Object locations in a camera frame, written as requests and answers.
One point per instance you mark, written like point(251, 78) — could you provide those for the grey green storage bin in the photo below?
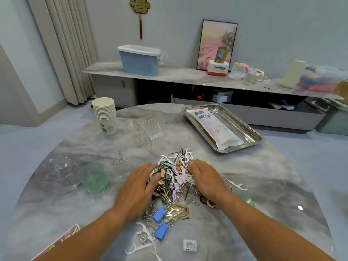
point(333, 118)

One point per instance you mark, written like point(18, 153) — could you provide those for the person's right forearm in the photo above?
point(272, 233)

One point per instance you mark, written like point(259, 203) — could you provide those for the clear bag of snacks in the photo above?
point(237, 71)

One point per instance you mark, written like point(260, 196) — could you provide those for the person's left forearm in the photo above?
point(87, 239)

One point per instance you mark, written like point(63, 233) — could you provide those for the clear round plastic bowl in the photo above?
point(58, 174)

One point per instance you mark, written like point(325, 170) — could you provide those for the cream paper roll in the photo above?
point(293, 74)

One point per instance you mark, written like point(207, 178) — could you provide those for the framed pink picture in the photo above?
point(209, 40)

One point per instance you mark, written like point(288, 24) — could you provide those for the colourful matchbox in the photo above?
point(54, 244)

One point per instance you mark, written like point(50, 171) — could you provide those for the person's right hand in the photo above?
point(211, 184)

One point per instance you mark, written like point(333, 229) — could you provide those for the loose papers in cabinet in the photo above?
point(283, 106)

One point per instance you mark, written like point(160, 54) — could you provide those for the clear printed plastic bag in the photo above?
point(217, 130)

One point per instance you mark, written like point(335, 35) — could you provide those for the clear storage box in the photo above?
point(323, 78)

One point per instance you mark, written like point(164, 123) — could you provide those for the translucent green plastic cup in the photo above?
point(94, 179)

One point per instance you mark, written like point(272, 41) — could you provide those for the pale green plastic lid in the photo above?
point(246, 197)

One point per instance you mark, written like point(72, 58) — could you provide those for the red gold wall hanging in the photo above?
point(140, 5)

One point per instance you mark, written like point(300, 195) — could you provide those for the clear ribbed organizer box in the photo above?
point(149, 132)

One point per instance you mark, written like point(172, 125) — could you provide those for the grey cabinet with marble top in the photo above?
point(174, 75)

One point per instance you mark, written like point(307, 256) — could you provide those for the small colourful box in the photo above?
point(221, 54)

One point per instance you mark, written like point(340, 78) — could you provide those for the blue storage box white lid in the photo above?
point(139, 61)

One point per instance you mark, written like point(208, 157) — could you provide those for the beige curtain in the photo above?
point(62, 46)

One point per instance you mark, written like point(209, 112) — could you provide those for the cardboard box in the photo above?
point(342, 92)

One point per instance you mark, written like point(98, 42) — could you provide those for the colourful small packet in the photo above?
point(259, 72)

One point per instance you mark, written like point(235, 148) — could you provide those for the metal tray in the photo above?
point(244, 133)

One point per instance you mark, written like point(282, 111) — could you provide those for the white and red small box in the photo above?
point(218, 68)

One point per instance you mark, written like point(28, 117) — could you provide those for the group of white paper cups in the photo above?
point(104, 116)

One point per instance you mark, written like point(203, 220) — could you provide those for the pile of floss picks and clips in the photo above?
point(174, 176)

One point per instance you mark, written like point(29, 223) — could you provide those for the white box in cabinet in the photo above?
point(223, 97)

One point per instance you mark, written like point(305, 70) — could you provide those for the person's left hand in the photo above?
point(136, 195)

